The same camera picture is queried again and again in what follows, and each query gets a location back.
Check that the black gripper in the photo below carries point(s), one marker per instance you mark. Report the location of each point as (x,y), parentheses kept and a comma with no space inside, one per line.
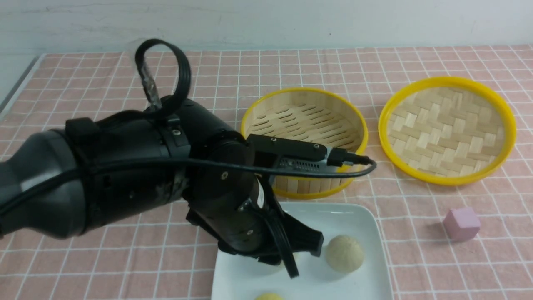
(235,216)

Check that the pale green steamed bun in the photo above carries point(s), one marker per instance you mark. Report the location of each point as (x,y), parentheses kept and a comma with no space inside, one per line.
(344,254)

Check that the white square plate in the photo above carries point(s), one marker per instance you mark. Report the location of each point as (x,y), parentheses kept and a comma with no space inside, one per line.
(239,278)

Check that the yellow steamed bun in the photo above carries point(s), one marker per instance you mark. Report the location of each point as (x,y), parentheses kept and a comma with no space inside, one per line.
(269,296)

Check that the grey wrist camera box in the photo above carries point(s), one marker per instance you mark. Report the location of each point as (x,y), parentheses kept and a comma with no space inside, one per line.
(308,157)

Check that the pink cube block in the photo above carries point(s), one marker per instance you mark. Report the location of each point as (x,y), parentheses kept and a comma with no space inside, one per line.
(461,224)

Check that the pink checkered tablecloth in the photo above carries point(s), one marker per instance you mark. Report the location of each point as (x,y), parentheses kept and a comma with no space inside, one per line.
(160,256)

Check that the yellow rimmed bamboo steamer basket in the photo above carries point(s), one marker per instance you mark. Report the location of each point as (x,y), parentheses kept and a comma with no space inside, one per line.
(308,115)

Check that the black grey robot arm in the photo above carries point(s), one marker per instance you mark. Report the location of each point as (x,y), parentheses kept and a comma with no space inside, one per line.
(65,182)

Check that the yellow rimmed woven steamer lid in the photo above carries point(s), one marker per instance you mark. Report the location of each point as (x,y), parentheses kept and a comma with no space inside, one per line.
(447,130)

